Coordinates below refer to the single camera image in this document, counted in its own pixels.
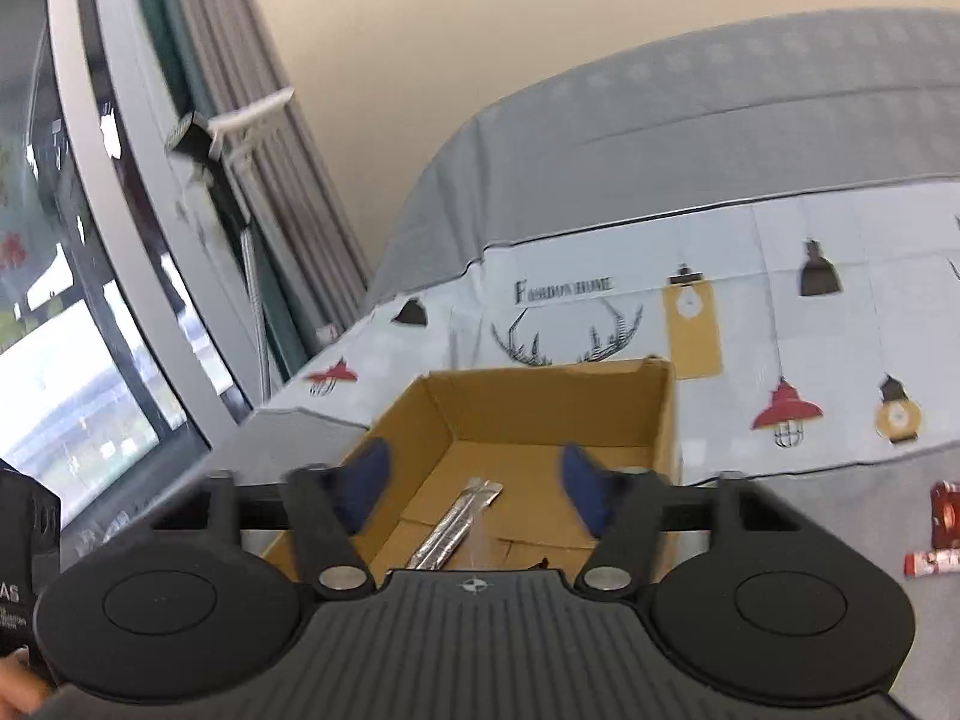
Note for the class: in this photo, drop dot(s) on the brown cardboard box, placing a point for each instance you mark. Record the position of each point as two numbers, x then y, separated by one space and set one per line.
510 426

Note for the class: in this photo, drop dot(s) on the white plastic hanger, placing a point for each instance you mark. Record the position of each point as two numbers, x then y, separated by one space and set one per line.
247 119

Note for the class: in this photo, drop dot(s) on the grey curtain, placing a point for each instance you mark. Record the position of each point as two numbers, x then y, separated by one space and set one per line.
271 190

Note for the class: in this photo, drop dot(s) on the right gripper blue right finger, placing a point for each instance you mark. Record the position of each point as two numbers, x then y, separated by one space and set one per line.
593 490

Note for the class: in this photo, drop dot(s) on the silver snack stick packet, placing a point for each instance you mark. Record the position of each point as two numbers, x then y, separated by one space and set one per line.
455 525

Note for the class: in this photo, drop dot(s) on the white window frame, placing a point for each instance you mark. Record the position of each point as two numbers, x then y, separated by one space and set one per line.
155 229

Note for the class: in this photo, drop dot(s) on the red snack packet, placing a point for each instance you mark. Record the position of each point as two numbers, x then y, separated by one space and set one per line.
945 515

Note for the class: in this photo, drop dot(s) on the person's left hand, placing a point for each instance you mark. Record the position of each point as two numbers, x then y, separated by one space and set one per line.
21 690

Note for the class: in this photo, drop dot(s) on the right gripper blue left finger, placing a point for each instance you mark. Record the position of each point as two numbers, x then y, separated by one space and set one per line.
357 485

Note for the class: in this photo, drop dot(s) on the grey patterned bed sheet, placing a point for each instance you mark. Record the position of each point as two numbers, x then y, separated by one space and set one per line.
770 207

